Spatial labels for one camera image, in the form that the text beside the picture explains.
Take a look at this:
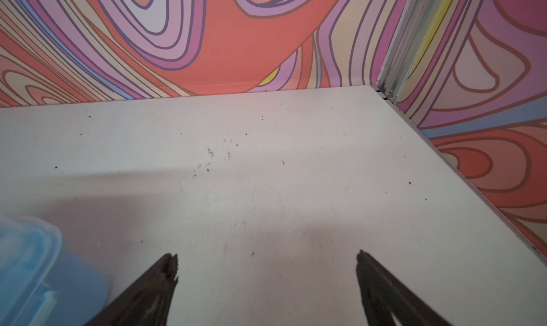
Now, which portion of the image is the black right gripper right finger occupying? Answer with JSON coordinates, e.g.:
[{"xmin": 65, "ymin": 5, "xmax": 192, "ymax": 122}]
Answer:
[{"xmin": 356, "ymin": 251, "xmax": 449, "ymax": 325}]

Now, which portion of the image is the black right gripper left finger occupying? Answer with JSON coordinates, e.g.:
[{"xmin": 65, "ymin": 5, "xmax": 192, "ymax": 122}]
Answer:
[{"xmin": 87, "ymin": 253, "xmax": 178, "ymax": 326}]

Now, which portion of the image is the blue plastic tool box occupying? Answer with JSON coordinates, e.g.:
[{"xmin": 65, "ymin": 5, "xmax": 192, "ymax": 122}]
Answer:
[{"xmin": 1, "ymin": 218, "xmax": 110, "ymax": 325}]

